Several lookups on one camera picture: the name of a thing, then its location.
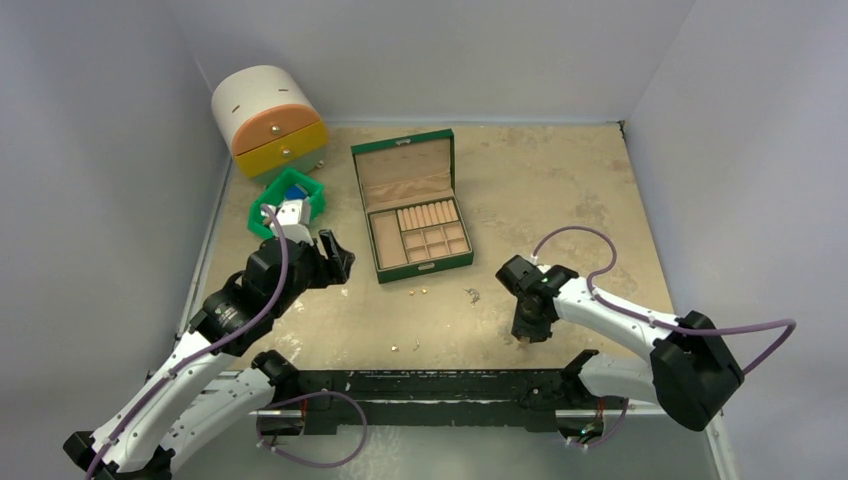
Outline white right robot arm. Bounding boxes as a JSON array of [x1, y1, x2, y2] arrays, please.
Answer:
[[495, 255, 745, 431]]

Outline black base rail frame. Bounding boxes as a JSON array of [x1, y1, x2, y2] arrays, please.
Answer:
[[254, 367, 664, 439]]

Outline blue eraser block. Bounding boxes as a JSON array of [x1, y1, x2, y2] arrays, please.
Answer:
[[283, 184, 310, 201]]

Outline green jewelry box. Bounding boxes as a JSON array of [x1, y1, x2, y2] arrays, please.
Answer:
[[351, 129, 474, 284]]

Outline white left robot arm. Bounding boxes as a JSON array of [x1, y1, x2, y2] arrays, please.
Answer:
[[62, 230, 355, 479]]

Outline green jewelry tray insert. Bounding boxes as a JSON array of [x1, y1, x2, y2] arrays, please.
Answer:
[[367, 198, 473, 272]]

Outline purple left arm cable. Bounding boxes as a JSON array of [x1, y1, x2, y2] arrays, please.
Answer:
[[86, 203, 369, 480]]

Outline green plastic bin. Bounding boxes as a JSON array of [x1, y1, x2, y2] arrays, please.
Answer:
[[247, 168, 326, 239]]

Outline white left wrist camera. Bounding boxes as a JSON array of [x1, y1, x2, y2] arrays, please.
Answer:
[[262, 199, 314, 245]]

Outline white drawer cabinet orange yellow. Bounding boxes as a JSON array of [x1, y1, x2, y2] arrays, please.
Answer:
[[211, 65, 329, 185]]

